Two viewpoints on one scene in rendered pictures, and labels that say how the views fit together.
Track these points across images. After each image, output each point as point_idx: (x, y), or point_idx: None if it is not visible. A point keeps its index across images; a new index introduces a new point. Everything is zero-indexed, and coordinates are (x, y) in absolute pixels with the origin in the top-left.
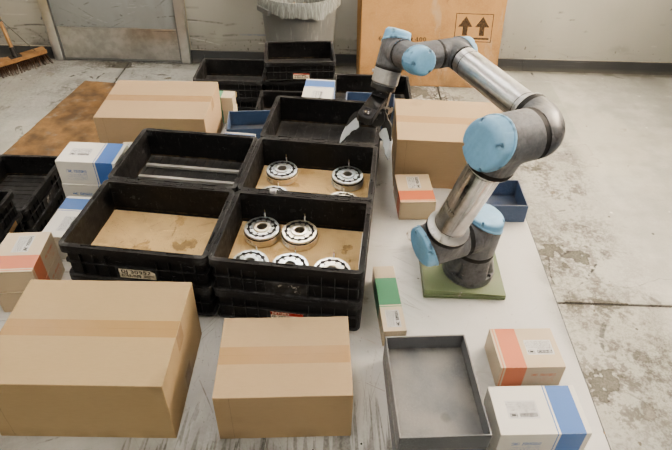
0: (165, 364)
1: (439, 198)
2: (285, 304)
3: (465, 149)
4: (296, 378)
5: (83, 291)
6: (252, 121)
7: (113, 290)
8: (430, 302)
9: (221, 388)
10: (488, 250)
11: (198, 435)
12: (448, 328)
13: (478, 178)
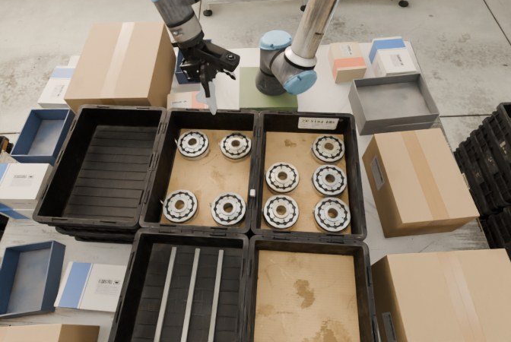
0: (484, 251)
1: None
2: None
3: None
4: (440, 161)
5: None
6: (9, 284)
7: (421, 337)
8: (301, 108)
9: (469, 210)
10: None
11: (455, 248)
12: (323, 99)
13: None
